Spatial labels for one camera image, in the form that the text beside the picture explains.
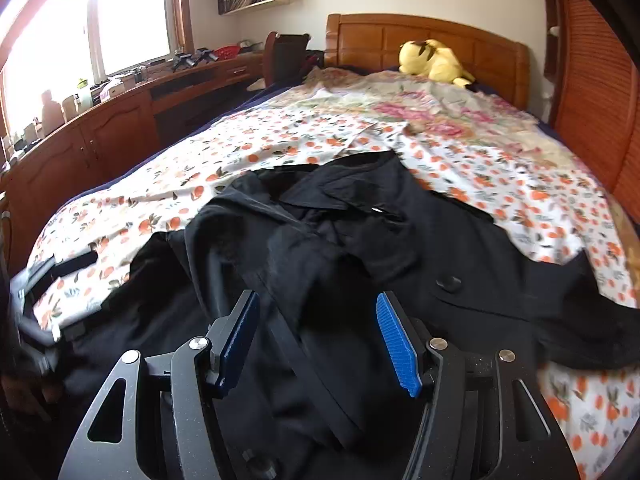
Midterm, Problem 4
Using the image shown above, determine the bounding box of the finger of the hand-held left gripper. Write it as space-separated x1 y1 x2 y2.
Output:
10 249 99 302
20 302 103 346

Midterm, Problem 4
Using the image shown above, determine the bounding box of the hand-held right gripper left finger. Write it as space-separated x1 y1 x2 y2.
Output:
57 289 262 480

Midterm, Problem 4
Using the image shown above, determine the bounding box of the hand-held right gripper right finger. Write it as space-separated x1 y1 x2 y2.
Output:
375 291 581 480

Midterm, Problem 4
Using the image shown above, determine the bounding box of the black coat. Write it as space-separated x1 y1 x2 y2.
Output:
60 150 640 480

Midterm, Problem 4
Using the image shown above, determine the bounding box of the wooden desk with cabinets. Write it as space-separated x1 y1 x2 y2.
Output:
0 51 267 266

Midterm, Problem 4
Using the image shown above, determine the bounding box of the white cardboard box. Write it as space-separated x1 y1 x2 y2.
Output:
99 76 147 105

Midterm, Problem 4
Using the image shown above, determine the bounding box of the orange print bed sheet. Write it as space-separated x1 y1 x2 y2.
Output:
25 77 640 480

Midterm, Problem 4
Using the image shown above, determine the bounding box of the pile of black gadgets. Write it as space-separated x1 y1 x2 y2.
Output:
169 47 219 72

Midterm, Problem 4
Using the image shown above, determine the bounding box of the pink floral blanket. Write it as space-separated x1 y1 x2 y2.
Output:
305 67 563 163

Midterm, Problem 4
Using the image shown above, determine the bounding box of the yellow plush toy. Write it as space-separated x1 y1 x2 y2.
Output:
398 38 476 86

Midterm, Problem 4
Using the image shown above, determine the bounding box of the wooden chair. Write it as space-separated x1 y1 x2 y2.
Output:
262 31 312 87

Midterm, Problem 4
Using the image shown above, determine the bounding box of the wooden bed headboard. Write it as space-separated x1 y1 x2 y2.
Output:
324 12 532 111

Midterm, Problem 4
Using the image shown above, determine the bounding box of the wooden louvered wardrobe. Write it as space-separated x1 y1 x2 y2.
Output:
537 0 640 223

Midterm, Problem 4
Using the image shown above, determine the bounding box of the window with wooden frame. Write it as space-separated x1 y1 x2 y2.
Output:
0 0 196 133

